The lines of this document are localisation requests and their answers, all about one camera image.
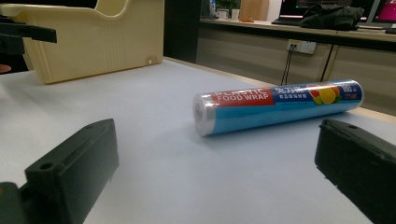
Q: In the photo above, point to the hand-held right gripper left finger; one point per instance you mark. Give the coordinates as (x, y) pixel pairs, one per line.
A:
(67, 174)

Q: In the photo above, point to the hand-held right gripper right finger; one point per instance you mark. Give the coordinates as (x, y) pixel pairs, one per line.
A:
(361, 161)

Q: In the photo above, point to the cream plastic basket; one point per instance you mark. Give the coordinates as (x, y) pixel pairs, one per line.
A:
(93, 40)

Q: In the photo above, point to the blue plastic wrap roll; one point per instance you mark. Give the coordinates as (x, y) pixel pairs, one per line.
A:
(274, 107)

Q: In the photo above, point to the long wooden desk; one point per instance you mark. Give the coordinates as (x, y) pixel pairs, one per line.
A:
(295, 49)

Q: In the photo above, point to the dark cloth bundle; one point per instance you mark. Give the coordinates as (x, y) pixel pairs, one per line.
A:
(331, 17)

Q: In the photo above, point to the monitor with pink screen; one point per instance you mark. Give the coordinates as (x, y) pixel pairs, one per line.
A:
(384, 12)

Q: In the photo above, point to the black laptop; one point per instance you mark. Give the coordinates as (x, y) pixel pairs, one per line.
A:
(289, 12)

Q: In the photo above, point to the orange small object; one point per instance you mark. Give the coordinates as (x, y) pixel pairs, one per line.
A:
(247, 20)

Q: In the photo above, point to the white cup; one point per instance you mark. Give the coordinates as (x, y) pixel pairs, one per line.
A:
(235, 14)
(222, 14)

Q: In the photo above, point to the green plant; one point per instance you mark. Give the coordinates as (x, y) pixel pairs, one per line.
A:
(227, 3)

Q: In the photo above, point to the white wall socket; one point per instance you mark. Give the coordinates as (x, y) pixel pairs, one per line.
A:
(302, 46)

